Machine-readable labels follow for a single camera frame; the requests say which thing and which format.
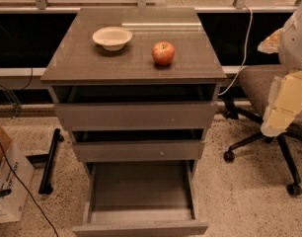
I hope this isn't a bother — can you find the grey middle drawer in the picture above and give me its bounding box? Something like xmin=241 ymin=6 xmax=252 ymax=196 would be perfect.
xmin=72 ymin=128 xmax=204 ymax=162

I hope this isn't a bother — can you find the brown office chair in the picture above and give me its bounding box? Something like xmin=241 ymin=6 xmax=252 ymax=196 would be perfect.
xmin=223 ymin=64 xmax=302 ymax=197

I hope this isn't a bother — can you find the grey bottom drawer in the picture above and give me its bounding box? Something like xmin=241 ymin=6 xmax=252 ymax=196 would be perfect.
xmin=72 ymin=161 xmax=208 ymax=237

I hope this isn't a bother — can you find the black floor cable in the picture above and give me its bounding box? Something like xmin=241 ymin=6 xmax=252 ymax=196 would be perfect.
xmin=0 ymin=132 xmax=60 ymax=237

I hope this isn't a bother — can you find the red apple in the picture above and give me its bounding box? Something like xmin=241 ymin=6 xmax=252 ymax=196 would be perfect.
xmin=152 ymin=41 xmax=175 ymax=65

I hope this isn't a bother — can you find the grey drawer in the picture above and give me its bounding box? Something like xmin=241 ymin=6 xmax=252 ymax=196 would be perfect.
xmin=72 ymin=128 xmax=204 ymax=162
xmin=53 ymin=84 xmax=216 ymax=131
xmin=72 ymin=161 xmax=208 ymax=237

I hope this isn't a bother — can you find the white paper bowl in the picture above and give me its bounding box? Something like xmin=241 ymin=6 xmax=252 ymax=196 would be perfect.
xmin=92 ymin=27 xmax=132 ymax=51

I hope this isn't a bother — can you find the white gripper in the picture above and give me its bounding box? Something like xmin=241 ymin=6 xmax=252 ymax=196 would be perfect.
xmin=258 ymin=3 xmax=302 ymax=137

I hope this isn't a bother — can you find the black metal floor bar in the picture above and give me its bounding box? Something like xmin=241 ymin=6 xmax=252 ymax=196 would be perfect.
xmin=38 ymin=128 xmax=64 ymax=195

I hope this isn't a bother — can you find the grey drawer cabinet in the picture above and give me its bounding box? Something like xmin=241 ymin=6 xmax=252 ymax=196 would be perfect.
xmin=40 ymin=6 xmax=227 ymax=180

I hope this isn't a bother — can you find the white hanging cable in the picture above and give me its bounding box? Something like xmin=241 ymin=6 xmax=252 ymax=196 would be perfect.
xmin=217 ymin=4 xmax=254 ymax=97

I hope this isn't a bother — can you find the grey top drawer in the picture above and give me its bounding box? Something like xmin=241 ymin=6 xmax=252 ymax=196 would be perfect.
xmin=53 ymin=84 xmax=216 ymax=131

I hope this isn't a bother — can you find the white cardboard box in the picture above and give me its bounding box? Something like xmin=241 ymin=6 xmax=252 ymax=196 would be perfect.
xmin=0 ymin=142 xmax=35 ymax=223

